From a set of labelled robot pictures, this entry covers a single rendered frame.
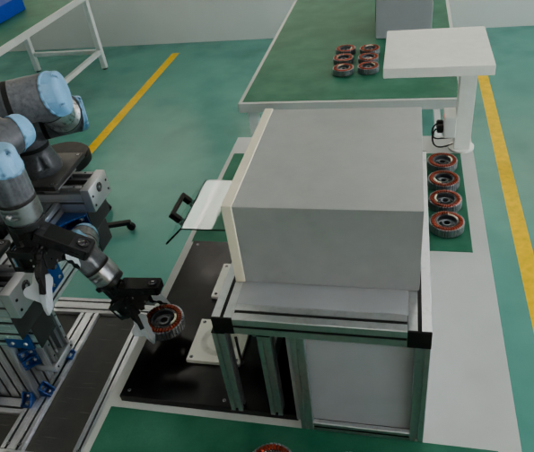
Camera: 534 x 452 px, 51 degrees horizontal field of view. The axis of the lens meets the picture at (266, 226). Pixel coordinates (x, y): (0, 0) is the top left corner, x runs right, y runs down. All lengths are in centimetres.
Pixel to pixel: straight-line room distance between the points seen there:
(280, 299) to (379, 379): 27
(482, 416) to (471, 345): 21
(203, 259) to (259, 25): 450
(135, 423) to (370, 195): 83
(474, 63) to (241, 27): 443
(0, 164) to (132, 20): 555
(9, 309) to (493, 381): 127
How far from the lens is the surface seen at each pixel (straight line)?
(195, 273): 182
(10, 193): 113
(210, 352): 155
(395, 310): 114
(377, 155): 122
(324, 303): 116
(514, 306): 279
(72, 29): 696
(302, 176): 117
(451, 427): 143
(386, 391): 128
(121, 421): 153
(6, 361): 229
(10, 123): 128
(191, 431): 146
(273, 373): 129
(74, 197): 200
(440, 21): 383
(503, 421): 146
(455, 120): 230
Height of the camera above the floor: 194
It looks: 37 degrees down
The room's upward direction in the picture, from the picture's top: 9 degrees counter-clockwise
